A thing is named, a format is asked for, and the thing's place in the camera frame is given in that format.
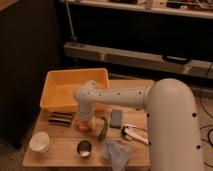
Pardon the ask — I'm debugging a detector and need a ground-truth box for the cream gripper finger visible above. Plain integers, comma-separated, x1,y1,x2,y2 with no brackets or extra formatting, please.
88,117,96,129

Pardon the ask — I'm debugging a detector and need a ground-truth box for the small orange apple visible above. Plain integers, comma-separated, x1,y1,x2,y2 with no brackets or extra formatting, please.
76,123,91,133

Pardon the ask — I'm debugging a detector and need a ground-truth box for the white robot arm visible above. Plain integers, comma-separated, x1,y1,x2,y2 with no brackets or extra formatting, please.
74,79,205,171

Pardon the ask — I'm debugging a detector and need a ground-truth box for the metal cup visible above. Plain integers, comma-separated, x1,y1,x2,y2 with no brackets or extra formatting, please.
77,140,92,157

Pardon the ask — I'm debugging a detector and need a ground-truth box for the green pepper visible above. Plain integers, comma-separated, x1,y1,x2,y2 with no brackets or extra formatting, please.
98,116,108,141

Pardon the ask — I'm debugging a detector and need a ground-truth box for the blue sponge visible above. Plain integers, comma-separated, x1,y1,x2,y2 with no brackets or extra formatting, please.
110,109,122,128

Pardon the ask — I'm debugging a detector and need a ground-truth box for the dark striped eraser block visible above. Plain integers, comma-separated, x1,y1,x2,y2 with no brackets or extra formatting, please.
48,113,73,126

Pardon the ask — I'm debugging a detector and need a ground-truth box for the wooden table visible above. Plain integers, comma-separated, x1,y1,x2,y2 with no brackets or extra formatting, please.
23,80,154,170

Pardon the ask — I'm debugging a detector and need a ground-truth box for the yellow plastic bin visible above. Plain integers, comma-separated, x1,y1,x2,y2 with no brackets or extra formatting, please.
40,68,109,113

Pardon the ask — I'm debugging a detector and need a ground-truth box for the metal fork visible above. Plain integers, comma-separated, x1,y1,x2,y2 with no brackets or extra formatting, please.
123,123,146,131

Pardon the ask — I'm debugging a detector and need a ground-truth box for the grey cloth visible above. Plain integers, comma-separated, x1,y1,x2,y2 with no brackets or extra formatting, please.
102,140,133,171

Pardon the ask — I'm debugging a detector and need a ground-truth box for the grey shelf rail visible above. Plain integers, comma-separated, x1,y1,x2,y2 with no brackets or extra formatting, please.
64,42,213,79

